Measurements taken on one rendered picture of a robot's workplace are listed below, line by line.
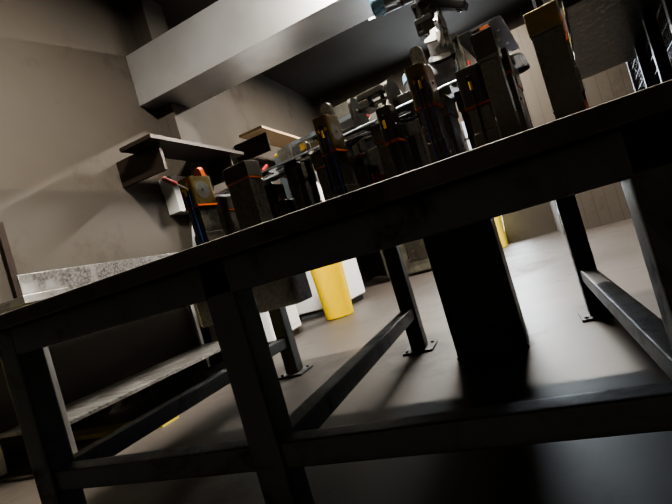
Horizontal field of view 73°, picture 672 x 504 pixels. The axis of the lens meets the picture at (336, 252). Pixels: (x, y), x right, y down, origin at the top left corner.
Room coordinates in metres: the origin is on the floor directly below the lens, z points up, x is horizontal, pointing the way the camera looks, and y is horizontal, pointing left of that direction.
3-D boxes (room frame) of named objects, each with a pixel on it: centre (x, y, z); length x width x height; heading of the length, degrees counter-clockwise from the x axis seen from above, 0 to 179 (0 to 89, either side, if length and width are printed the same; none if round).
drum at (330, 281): (4.66, 0.14, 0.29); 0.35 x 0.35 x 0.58
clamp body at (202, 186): (1.81, 0.48, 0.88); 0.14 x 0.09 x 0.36; 149
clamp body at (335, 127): (1.48, -0.08, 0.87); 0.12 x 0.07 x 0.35; 149
